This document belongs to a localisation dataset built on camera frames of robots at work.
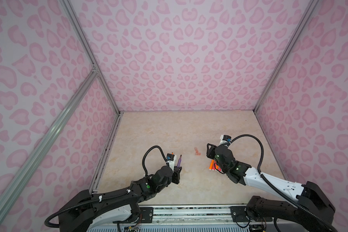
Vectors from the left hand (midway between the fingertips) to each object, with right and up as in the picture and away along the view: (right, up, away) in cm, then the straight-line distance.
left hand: (182, 166), depth 79 cm
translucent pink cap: (+11, +3, +16) cm, 20 cm away
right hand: (+14, +11, +4) cm, 19 cm away
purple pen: (-2, +3, -1) cm, 3 cm away
